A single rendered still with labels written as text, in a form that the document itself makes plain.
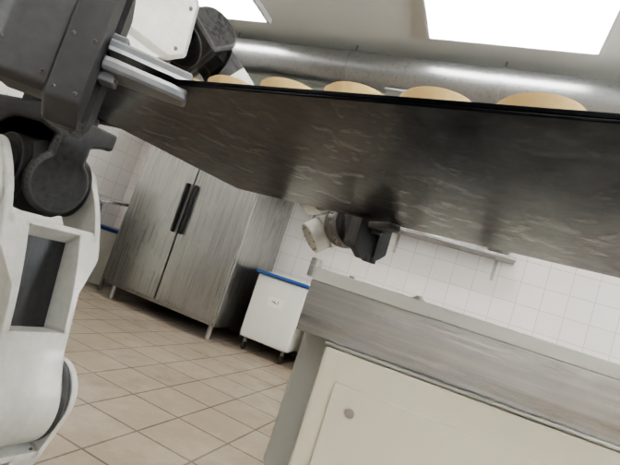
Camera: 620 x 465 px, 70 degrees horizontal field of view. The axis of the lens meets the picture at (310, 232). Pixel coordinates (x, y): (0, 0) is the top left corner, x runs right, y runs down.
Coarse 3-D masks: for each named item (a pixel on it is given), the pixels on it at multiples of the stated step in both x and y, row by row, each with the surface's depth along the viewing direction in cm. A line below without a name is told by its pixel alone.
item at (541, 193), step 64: (128, 128) 57; (192, 128) 46; (256, 128) 38; (320, 128) 33; (384, 128) 29; (448, 128) 25; (512, 128) 23; (576, 128) 21; (256, 192) 77; (320, 192) 58; (384, 192) 46; (448, 192) 39; (512, 192) 33; (576, 192) 29; (576, 256) 48
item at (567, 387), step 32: (320, 288) 41; (352, 288) 41; (320, 320) 41; (352, 320) 40; (384, 320) 40; (416, 320) 39; (448, 320) 39; (480, 320) 38; (384, 352) 39; (416, 352) 39; (448, 352) 38; (480, 352) 38; (512, 352) 37; (544, 352) 37; (576, 352) 36; (480, 384) 37; (512, 384) 37; (544, 384) 36; (576, 384) 36; (608, 384) 35; (544, 416) 36; (576, 416) 36; (608, 416) 35
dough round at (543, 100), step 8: (512, 96) 24; (520, 96) 23; (528, 96) 23; (536, 96) 23; (544, 96) 23; (552, 96) 23; (560, 96) 23; (512, 104) 24; (520, 104) 23; (528, 104) 23; (536, 104) 23; (544, 104) 23; (552, 104) 23; (560, 104) 23; (568, 104) 23; (576, 104) 23
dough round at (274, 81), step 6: (270, 78) 32; (276, 78) 32; (282, 78) 32; (288, 78) 32; (264, 84) 32; (270, 84) 32; (276, 84) 31; (282, 84) 31; (288, 84) 31; (294, 84) 31; (300, 84) 32
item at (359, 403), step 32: (352, 352) 39; (320, 384) 39; (352, 384) 39; (384, 384) 38; (416, 384) 38; (448, 384) 38; (320, 416) 39; (352, 416) 38; (384, 416) 38; (416, 416) 37; (448, 416) 37; (480, 416) 36; (512, 416) 36; (320, 448) 38; (352, 448) 38; (384, 448) 37; (416, 448) 37; (448, 448) 36; (480, 448) 36; (512, 448) 35; (544, 448) 35; (576, 448) 34; (608, 448) 34
